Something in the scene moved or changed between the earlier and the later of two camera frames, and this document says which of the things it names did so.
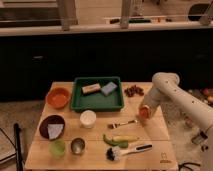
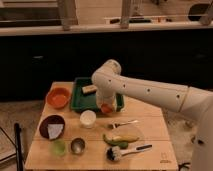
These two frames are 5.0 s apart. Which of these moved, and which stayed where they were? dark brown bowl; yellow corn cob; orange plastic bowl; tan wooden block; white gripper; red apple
Moved: white gripper; red apple
Stayed: yellow corn cob; tan wooden block; orange plastic bowl; dark brown bowl
